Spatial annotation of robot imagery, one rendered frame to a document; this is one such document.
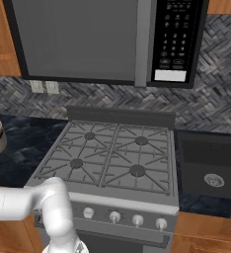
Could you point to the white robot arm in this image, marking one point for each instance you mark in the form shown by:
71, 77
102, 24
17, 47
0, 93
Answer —
51, 204

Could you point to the grey gas stove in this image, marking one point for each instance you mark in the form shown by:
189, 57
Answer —
114, 154

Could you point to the white stove knob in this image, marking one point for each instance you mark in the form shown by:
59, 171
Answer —
161, 224
88, 212
114, 217
138, 220

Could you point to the black sink basin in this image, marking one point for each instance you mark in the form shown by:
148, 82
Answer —
209, 164

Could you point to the black and grey microwave oven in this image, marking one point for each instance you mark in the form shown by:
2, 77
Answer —
88, 36

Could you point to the wooden base cupboard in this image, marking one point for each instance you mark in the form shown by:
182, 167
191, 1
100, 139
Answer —
206, 234
12, 235

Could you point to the white wall outlet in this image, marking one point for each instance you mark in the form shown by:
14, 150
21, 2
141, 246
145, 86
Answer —
52, 87
37, 86

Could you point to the wooden wall cupboard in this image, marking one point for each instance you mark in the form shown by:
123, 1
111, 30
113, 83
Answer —
224, 6
2, 39

